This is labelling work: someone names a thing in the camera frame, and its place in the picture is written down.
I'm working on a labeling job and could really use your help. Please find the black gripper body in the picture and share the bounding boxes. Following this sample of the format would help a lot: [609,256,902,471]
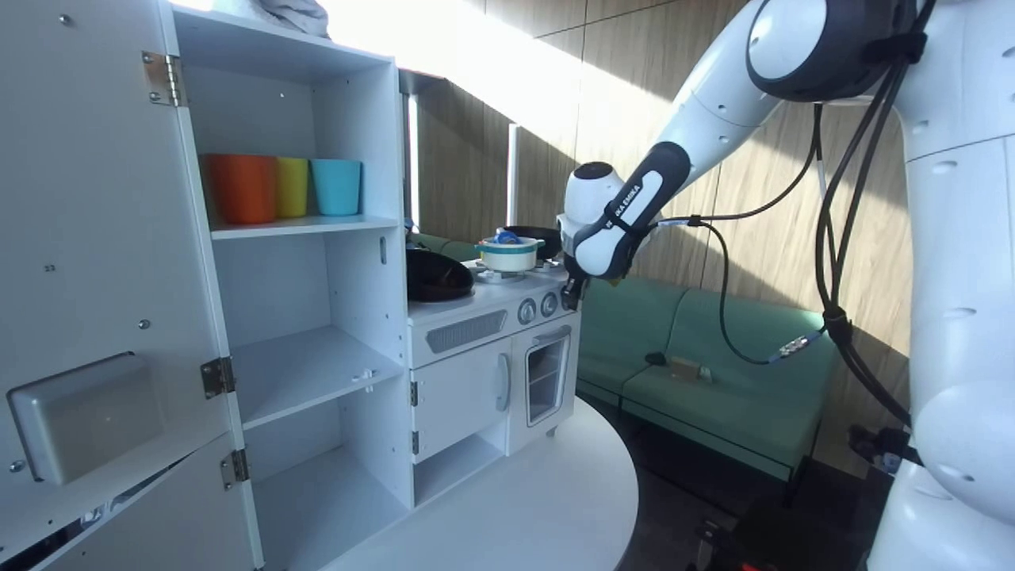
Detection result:
[558,268,589,315]

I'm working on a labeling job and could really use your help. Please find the white bowl blue rim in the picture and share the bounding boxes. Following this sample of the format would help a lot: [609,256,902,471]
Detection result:
[476,232,545,279]

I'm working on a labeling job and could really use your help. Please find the white oven door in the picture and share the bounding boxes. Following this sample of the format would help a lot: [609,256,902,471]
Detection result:
[514,322,579,428]

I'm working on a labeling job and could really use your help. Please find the black cooking pot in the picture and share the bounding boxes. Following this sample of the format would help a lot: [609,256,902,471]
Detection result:
[405,247,476,305]

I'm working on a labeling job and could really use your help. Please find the small tan object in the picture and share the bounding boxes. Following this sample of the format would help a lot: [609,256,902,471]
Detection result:
[665,358,712,385]

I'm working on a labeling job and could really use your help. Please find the small white cabinet door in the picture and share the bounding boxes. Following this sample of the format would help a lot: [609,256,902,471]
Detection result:
[408,337,516,466]

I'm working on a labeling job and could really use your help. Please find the green sofa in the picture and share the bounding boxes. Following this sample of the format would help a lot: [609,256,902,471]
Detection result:
[575,276,842,485]

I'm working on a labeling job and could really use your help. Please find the blue cup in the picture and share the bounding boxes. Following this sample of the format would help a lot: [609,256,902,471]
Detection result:
[306,155,369,222]

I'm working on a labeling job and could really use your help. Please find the white toy kitchen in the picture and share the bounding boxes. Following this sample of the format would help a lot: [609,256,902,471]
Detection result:
[160,0,583,555]

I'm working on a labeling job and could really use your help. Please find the black red floor device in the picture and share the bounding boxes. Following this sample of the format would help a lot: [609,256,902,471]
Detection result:
[691,515,767,571]

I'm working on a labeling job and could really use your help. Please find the yellow cup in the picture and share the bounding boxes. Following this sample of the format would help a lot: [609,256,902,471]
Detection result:
[276,155,313,222]

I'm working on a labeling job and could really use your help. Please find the orange cup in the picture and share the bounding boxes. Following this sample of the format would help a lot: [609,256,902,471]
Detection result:
[199,152,283,229]

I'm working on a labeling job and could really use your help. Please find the tall white kitchen door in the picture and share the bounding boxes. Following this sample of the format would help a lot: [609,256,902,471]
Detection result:
[0,0,265,571]

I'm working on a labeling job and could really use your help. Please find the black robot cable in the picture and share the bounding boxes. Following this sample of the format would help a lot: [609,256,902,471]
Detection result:
[660,0,934,471]

